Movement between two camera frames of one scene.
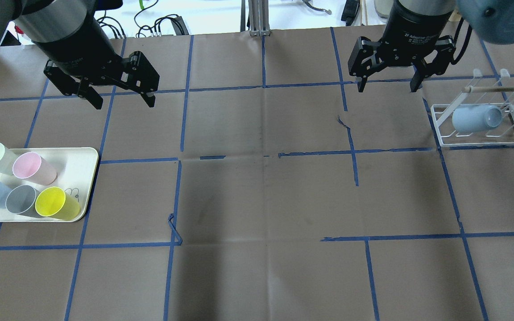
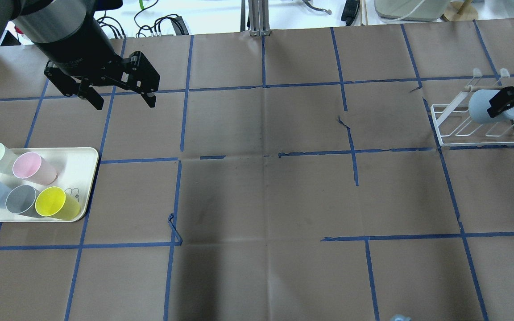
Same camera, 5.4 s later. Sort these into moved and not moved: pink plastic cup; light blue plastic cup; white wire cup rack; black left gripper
Moved: light blue plastic cup
Not moved: black left gripper; white wire cup rack; pink plastic cup
